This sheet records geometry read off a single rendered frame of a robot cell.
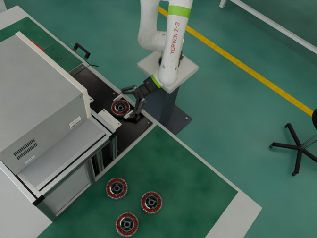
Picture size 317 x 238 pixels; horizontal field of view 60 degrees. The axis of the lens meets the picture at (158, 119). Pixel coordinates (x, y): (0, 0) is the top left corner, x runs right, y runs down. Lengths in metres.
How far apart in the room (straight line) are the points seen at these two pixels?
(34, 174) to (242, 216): 1.07
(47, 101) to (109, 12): 2.53
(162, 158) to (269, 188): 1.27
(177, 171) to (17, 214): 0.84
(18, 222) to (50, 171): 0.44
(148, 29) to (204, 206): 1.05
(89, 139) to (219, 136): 1.63
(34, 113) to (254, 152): 2.06
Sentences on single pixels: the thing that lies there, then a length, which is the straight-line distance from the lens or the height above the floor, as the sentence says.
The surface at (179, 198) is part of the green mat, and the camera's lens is 1.56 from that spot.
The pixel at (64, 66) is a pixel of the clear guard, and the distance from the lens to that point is 1.57.
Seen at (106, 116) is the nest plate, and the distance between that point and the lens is 1.69.
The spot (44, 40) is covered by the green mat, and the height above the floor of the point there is 0.75.
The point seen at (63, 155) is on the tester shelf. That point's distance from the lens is 1.23.
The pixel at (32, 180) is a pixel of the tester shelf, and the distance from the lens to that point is 1.22.
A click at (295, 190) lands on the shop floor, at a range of 2.76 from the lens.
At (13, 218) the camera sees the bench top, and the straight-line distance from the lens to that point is 1.60.
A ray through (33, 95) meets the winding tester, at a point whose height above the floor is 1.32.
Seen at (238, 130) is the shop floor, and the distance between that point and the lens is 2.76.
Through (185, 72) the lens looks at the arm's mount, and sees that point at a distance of 1.96.
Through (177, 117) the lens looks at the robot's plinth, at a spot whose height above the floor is 0.02.
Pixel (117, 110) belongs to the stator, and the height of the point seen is 0.81.
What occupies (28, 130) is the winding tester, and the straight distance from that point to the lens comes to 1.08.
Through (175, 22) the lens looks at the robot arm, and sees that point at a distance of 1.49.
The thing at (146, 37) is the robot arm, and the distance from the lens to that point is 1.77.
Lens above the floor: 2.23
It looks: 59 degrees down
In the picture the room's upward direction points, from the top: 13 degrees clockwise
